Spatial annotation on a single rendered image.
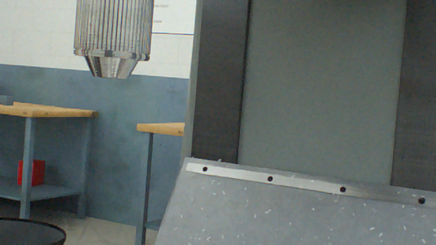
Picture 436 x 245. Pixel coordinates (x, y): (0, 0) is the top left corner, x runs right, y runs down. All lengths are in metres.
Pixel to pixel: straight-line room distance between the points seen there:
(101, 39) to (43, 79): 5.71
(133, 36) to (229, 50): 0.40
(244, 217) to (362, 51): 0.22
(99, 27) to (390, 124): 0.41
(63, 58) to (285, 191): 5.30
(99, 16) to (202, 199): 0.42
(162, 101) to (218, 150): 4.58
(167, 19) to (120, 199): 1.48
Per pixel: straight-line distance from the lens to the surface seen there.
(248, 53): 0.80
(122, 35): 0.41
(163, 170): 5.40
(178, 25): 5.36
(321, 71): 0.76
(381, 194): 0.74
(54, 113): 5.27
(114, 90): 5.65
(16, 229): 2.69
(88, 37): 0.42
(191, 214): 0.80
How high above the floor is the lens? 1.19
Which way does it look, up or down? 3 degrees down
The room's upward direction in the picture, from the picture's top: 5 degrees clockwise
